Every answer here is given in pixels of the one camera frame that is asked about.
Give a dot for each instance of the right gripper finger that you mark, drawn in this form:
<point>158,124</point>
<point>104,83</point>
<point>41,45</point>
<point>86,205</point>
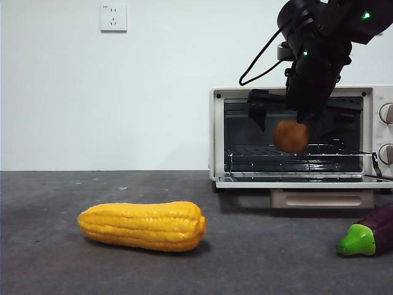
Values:
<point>258,115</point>
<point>336,124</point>

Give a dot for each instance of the brown round potato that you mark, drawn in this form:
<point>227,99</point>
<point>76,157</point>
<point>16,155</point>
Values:
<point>290,136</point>

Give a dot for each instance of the cream white toaster oven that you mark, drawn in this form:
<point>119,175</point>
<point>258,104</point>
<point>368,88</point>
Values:
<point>217,129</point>

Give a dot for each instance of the beige round oven knob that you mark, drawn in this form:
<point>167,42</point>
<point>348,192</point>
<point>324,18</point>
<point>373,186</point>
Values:
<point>386,153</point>
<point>387,113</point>

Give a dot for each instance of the purple eggplant with green stem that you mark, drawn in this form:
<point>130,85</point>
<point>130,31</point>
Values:
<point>357,241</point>

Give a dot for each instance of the yellow corn cob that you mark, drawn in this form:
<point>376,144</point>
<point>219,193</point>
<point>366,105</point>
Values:
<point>139,225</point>

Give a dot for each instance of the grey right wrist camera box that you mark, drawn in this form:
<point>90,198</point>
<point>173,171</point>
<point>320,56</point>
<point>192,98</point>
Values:
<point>283,51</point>

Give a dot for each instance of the white wall socket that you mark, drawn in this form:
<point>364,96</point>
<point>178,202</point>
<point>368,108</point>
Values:
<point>113,18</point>

